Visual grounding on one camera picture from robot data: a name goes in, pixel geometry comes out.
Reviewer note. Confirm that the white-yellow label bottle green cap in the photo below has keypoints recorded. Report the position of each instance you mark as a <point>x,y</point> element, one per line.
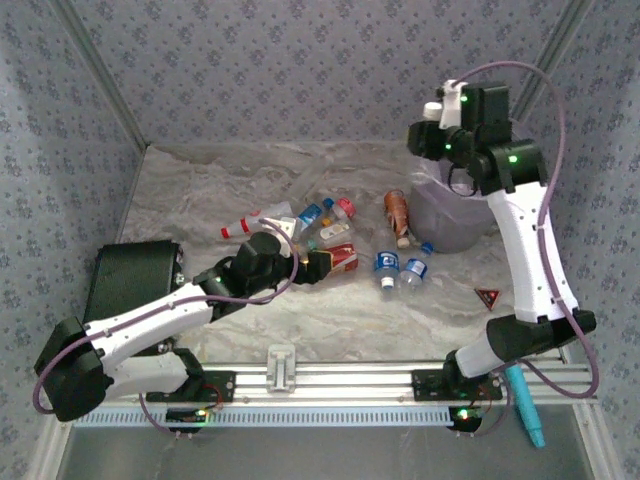
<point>334,231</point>

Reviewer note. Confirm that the clear bottle red-white label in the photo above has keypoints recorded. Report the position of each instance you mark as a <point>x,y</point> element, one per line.
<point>250,222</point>

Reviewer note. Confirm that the blue and white label bottle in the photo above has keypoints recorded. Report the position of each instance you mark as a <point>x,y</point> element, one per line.
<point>310,212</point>

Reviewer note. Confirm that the small bottle with blue cap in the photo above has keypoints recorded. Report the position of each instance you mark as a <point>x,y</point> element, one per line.
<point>327,203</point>

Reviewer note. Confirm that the small bottle with red cap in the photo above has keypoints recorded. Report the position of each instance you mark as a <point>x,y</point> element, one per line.
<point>344,207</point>

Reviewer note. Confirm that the large plain clear bottle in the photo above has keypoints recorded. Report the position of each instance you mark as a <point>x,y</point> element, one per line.
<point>310,181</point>

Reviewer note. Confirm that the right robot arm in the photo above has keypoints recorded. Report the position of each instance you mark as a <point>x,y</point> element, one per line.
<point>525,260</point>

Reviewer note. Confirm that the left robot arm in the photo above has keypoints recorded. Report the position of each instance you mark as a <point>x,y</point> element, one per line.
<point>150,315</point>

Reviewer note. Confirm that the bin with purple liner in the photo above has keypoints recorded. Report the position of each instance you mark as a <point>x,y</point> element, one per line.
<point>450,220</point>

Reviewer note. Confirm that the brown label bottle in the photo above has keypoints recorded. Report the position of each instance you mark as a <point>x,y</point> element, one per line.
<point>397,212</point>

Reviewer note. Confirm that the blue label bottle white cap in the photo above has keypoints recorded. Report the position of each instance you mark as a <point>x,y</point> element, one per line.
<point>386,262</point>

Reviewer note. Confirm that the black box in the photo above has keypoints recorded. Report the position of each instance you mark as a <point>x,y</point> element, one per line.
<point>130,275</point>

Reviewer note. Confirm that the red and black triangular piece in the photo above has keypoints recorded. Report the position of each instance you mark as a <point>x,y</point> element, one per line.
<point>487,296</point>

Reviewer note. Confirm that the black circuit board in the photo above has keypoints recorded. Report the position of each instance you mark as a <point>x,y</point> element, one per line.
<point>465,417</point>
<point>185,416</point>

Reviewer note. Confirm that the teal plastic tool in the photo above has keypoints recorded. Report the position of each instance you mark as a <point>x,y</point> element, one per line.
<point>522,400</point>

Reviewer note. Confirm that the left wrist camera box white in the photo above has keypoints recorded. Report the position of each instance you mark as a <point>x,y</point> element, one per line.
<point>289,230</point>

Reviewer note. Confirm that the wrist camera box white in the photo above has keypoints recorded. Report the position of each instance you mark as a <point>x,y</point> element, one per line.
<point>289,230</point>
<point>450,107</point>

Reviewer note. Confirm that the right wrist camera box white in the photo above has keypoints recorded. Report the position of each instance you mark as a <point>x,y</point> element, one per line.
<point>450,107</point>

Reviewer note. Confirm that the white plastic bracket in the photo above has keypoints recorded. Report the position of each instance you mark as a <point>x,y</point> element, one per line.
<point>281,367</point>

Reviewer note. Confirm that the aluminium mounting rail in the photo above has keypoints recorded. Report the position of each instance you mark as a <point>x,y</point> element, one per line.
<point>350,382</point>

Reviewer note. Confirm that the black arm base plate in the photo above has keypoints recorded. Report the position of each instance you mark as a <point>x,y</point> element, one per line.
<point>220,387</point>
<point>427,385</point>

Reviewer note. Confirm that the aluminium frame post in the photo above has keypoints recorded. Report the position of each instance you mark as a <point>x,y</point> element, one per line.
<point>565,35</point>
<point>100,75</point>

